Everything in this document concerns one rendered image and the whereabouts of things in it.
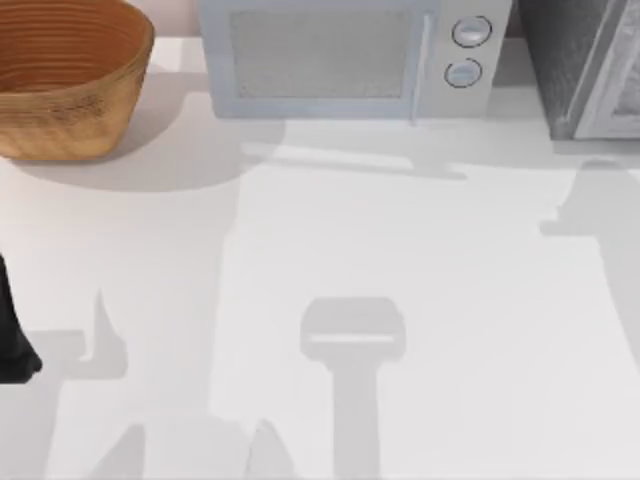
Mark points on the pale round microwave knob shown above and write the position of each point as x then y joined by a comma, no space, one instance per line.
471,31
463,73

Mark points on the brown woven basket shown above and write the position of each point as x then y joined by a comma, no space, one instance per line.
70,115

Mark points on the microwave oven door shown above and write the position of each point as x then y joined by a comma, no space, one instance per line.
315,55

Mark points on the pale microwave oven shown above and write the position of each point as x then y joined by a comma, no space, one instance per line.
492,45

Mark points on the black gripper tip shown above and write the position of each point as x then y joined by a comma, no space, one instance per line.
12,345

